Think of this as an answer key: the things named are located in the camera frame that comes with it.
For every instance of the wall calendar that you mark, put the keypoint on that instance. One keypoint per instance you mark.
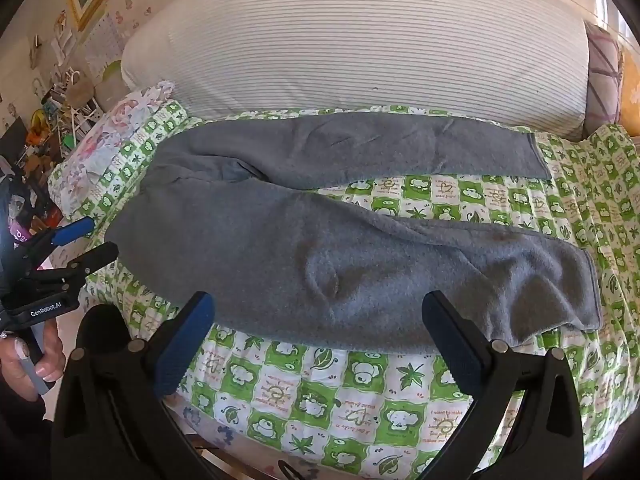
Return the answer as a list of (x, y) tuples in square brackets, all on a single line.
[(104, 42)]

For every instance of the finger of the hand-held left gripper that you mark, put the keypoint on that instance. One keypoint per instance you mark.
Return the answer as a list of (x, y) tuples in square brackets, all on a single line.
[(95, 257), (75, 230)]

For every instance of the person's left hand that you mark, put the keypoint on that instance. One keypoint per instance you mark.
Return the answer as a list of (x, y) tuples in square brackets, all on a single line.
[(52, 362)]

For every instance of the white striped quilt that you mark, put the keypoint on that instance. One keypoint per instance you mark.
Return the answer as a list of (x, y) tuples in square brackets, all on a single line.
[(360, 40)]

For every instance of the green printed blanket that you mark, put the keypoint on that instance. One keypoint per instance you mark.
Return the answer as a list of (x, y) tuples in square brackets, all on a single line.
[(350, 400)]

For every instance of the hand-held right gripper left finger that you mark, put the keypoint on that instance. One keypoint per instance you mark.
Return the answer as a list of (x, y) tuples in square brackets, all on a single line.
[(184, 345)]

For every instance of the person's left forearm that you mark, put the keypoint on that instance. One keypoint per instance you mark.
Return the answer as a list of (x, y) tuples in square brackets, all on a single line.
[(17, 435)]

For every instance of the pile of toys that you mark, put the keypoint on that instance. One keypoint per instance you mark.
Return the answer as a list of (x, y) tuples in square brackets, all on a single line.
[(45, 130)]

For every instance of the yellow cushion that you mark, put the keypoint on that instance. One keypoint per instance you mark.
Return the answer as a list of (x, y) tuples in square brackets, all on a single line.
[(631, 95)]

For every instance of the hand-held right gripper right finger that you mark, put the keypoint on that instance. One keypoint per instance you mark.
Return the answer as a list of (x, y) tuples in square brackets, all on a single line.
[(451, 342)]

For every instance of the purple patterned pillow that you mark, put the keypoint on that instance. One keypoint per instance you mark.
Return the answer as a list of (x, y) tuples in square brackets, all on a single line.
[(602, 80)]

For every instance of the floral pillow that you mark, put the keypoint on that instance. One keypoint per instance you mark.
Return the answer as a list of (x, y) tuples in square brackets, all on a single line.
[(105, 140)]

